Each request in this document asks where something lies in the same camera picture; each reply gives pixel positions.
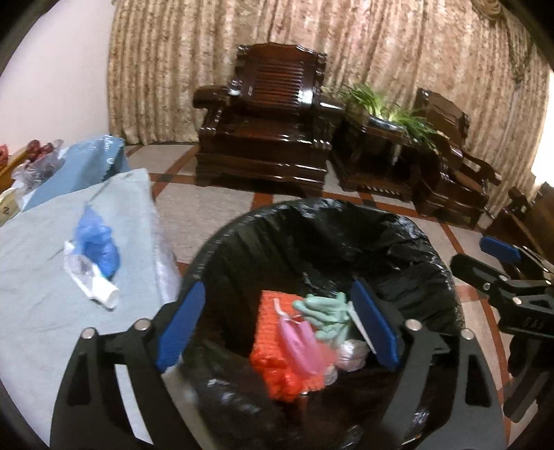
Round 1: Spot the pink plastic item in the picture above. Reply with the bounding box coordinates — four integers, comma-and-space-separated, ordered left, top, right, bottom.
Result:
274, 302, 337, 378

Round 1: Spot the dark wooden side table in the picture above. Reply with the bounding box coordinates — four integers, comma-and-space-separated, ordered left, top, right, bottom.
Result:
332, 108, 438, 203

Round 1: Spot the dark wooden chair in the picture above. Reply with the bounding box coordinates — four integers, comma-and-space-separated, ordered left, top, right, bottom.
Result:
484, 182, 554, 271

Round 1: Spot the orange knitted cloth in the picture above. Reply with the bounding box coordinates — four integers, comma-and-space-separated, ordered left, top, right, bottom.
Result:
249, 291, 330, 404

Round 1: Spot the clear plastic wrap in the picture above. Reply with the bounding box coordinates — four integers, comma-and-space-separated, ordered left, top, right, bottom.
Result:
324, 340, 372, 386

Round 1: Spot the glass fruit bowl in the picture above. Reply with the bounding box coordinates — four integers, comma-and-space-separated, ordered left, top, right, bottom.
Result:
11, 139, 66, 192

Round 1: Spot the green rubber glove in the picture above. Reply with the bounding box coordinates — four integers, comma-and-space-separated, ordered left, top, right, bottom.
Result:
292, 292, 352, 343

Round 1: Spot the dark wooden slatted armchair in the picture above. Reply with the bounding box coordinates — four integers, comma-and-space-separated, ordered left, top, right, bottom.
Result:
193, 43, 346, 198

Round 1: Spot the blue plastic glove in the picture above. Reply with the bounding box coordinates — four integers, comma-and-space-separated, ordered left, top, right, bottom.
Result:
74, 205, 120, 278

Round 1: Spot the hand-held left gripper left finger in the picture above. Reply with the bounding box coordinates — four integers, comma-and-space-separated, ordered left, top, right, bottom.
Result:
50, 282, 207, 450

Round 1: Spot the blue plastic sheet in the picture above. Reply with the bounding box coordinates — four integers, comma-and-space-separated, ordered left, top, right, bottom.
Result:
19, 135, 131, 213

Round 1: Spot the green potted plant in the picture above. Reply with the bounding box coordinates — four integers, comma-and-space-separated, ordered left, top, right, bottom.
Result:
338, 83, 439, 151

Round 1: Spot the light blue tablecloth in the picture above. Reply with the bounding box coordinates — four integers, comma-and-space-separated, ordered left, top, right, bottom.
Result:
0, 168, 181, 450

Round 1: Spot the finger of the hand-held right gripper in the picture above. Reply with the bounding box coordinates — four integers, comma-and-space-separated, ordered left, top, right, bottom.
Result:
450, 254, 521, 313
480, 236, 554, 283

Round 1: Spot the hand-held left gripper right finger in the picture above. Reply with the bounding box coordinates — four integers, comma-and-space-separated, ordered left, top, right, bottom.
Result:
350, 279, 508, 450

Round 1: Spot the red fruit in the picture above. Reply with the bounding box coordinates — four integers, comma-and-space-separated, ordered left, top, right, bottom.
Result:
26, 139, 55, 159

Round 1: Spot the white packet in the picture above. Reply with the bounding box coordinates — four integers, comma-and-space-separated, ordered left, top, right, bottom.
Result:
346, 303, 369, 343

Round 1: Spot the beige patterned curtain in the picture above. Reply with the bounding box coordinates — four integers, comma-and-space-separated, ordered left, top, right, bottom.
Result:
106, 0, 551, 218

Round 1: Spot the trash bin with black bag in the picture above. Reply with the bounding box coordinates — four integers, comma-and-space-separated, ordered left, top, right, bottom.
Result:
179, 198, 467, 450

